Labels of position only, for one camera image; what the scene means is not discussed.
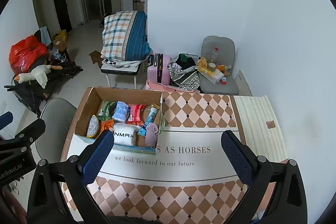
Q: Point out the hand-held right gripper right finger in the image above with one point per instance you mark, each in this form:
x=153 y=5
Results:
x=236 y=155

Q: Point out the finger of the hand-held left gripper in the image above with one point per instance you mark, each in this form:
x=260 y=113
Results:
x=29 y=130
x=5 y=120

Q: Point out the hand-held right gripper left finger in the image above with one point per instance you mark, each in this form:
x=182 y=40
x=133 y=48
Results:
x=98 y=155

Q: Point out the yellow silver scrubber packet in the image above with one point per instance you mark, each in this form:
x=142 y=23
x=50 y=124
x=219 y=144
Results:
x=93 y=127

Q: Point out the orange packet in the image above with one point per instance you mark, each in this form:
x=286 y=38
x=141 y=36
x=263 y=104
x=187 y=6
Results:
x=106 y=125

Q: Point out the green packet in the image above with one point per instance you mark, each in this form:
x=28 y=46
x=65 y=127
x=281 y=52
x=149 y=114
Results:
x=106 y=109

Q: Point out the light blue packet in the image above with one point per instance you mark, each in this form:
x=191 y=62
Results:
x=120 y=111

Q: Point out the red packet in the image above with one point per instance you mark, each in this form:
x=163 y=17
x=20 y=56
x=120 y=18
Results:
x=136 y=113

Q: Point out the purple cloth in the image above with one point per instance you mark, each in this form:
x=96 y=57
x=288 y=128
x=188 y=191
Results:
x=152 y=134

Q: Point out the blue white tube packet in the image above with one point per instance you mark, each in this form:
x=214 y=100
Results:
x=151 y=116

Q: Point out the cardboard box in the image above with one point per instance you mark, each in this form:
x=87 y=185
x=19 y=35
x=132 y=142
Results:
x=126 y=95

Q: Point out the person's left forearm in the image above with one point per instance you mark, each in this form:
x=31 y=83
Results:
x=14 y=203

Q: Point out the white shell chair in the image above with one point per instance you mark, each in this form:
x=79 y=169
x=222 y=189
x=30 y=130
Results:
x=55 y=119

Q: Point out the black folding cart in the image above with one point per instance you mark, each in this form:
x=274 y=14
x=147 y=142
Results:
x=29 y=92

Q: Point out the beige striped mat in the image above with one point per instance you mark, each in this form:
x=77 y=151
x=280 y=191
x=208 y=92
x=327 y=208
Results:
x=257 y=121

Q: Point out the white goose plush toy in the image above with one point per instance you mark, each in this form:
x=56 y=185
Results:
x=36 y=74

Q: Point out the red plastic bag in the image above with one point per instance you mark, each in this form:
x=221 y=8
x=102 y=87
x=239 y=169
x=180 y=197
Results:
x=23 y=56

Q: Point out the white board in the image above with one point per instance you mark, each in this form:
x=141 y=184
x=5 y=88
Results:
x=242 y=85

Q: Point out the person's dark clothing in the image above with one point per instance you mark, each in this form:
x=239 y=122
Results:
x=131 y=220

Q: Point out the small red box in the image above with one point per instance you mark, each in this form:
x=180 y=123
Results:
x=223 y=80

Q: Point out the checkered table mat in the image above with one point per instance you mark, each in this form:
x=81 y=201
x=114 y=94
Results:
x=170 y=195

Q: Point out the white wrapped package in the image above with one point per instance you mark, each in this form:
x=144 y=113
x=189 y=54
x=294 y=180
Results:
x=214 y=76

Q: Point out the white black chair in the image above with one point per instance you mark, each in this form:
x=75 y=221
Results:
x=120 y=70

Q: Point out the orange plastic wrapper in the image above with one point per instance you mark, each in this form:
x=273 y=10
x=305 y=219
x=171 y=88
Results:
x=224 y=67

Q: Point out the black white patterned bag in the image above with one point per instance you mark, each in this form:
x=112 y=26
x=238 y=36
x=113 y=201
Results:
x=183 y=79

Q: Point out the tape roll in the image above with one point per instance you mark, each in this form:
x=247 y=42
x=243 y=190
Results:
x=211 y=66

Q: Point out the light blue cloth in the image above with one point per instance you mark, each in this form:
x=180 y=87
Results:
x=46 y=36

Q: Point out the yellow plastic bag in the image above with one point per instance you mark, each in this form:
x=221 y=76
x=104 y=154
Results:
x=202 y=66

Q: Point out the black white checkered cloth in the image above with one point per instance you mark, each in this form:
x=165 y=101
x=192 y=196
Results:
x=113 y=61

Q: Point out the pink cloth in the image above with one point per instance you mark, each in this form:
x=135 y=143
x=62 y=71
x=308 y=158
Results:
x=168 y=88

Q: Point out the cardboard piece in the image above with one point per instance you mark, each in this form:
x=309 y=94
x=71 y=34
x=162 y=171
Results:
x=95 y=57

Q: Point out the clear plastic bottle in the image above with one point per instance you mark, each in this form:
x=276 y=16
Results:
x=214 y=56

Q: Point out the pink suitcase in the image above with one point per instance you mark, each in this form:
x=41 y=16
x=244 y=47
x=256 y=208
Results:
x=158 y=71

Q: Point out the grey chair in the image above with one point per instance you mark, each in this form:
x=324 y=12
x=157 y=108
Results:
x=223 y=43

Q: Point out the plaid pillow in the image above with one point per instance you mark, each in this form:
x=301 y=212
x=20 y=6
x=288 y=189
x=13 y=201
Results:
x=115 y=35

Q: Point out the blue striped quilt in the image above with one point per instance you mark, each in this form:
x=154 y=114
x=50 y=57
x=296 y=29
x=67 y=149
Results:
x=136 y=37

